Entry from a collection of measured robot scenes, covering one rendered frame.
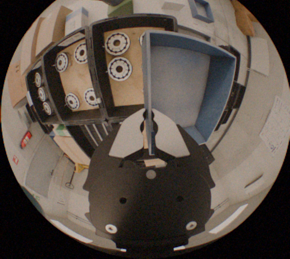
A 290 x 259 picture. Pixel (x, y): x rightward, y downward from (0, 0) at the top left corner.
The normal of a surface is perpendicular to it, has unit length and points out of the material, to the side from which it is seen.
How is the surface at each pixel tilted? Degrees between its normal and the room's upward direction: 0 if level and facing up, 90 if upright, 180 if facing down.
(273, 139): 90
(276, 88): 90
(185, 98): 1
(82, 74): 0
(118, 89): 0
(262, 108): 90
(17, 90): 78
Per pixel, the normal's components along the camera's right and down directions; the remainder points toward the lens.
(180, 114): 0.11, 0.54
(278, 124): -0.99, 0.07
